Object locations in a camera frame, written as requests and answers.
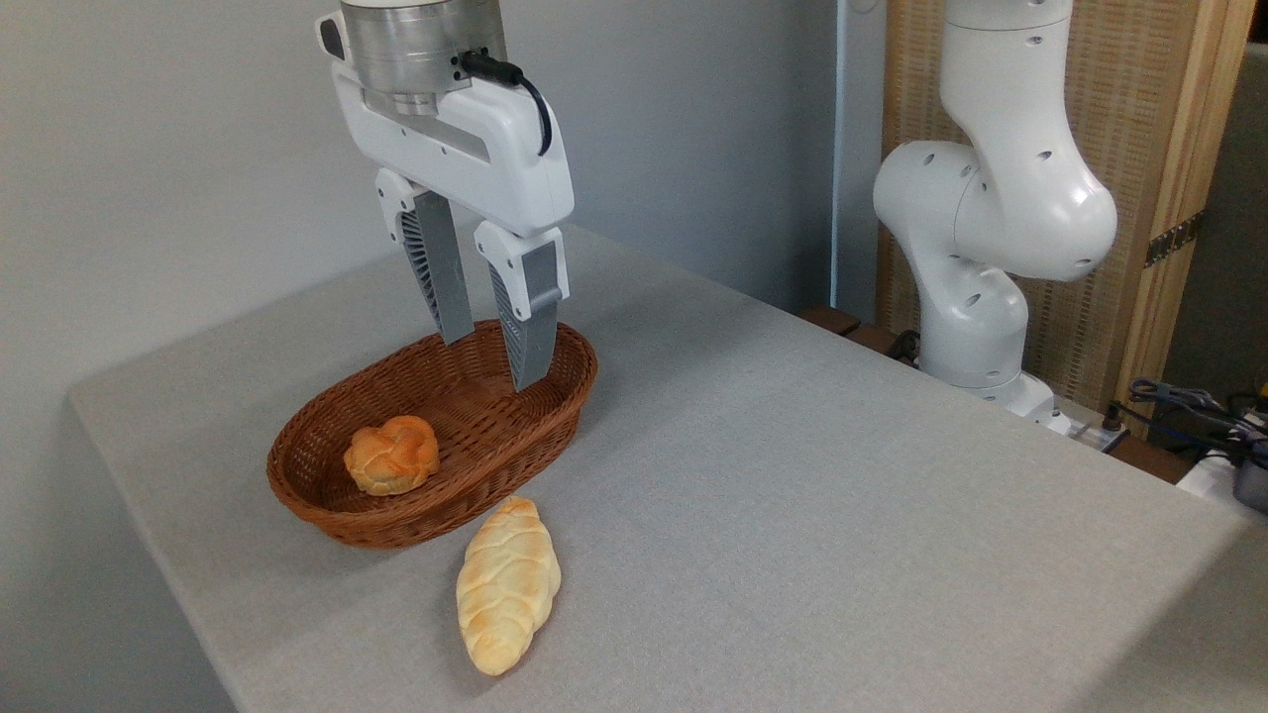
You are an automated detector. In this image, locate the round orange bread roll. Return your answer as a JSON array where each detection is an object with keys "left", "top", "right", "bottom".
[{"left": 343, "top": 415, "right": 441, "bottom": 497}]

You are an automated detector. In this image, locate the white plastic object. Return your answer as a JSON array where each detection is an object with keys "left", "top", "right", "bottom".
[{"left": 1177, "top": 448, "right": 1268, "bottom": 526}]

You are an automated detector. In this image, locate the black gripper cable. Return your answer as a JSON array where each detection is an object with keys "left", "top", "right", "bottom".
[{"left": 459, "top": 50, "right": 554, "bottom": 157}]

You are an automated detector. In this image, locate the pale blue vertical trim strip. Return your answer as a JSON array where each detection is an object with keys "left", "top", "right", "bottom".
[{"left": 830, "top": 0, "right": 852, "bottom": 308}]

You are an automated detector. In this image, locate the dark metal screen hinge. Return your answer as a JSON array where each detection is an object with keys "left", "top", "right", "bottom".
[{"left": 1144, "top": 210, "right": 1207, "bottom": 268}]

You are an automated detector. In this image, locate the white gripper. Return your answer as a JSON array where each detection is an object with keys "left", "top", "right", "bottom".
[{"left": 315, "top": 12, "right": 577, "bottom": 393}]

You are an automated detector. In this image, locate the long pale braided bread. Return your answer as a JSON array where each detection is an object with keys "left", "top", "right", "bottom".
[{"left": 456, "top": 495, "right": 563, "bottom": 677}]

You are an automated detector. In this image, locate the brown oval wicker basket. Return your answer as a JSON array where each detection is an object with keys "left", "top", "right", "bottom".
[{"left": 265, "top": 319, "right": 599, "bottom": 551}]

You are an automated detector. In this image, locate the white power strip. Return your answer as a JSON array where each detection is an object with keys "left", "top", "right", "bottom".
[{"left": 1062, "top": 414, "right": 1130, "bottom": 455}]

